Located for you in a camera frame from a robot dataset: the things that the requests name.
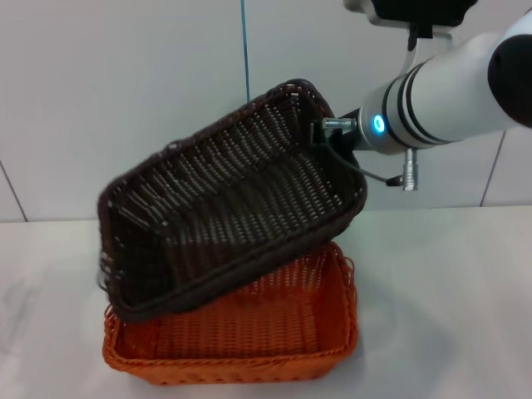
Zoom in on dark brown woven plastic basket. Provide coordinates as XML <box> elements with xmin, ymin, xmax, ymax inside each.
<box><xmin>96</xmin><ymin>77</ymin><xmax>369</xmax><ymax>326</ymax></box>

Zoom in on orange woven plastic basket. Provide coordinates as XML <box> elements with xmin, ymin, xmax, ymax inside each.
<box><xmin>101</xmin><ymin>239</ymin><xmax>360</xmax><ymax>387</ymax></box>

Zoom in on thin grey wrist cable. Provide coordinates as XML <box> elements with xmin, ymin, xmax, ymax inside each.
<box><xmin>326</xmin><ymin>140</ymin><xmax>403</xmax><ymax>186</ymax></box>

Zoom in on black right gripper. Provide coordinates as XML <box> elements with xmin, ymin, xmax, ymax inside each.
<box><xmin>308</xmin><ymin>108</ymin><xmax>365</xmax><ymax>168</ymax></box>

